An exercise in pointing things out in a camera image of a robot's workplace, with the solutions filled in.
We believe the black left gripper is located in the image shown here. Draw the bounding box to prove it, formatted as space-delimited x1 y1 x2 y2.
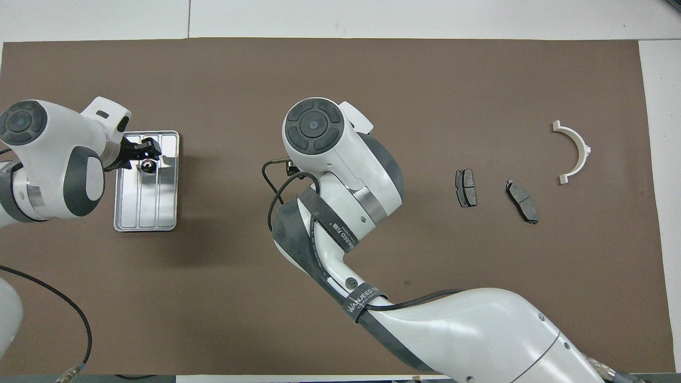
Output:
106 136 162 172

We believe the silver metal tray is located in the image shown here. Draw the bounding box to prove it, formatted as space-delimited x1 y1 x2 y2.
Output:
113 131 180 232

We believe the brown table mat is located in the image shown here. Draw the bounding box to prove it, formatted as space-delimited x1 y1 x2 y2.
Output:
0 37 676 376

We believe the rectangular dark brake pad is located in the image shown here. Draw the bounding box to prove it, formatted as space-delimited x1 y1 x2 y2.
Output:
455 169 478 208

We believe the elongated dark brake pad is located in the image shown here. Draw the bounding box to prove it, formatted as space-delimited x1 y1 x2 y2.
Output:
505 179 539 224

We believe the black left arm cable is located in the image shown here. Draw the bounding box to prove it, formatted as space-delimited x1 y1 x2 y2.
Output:
0 265 93 383

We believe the white semicircular clamp bracket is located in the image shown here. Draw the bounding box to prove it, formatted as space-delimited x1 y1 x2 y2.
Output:
552 120 592 186

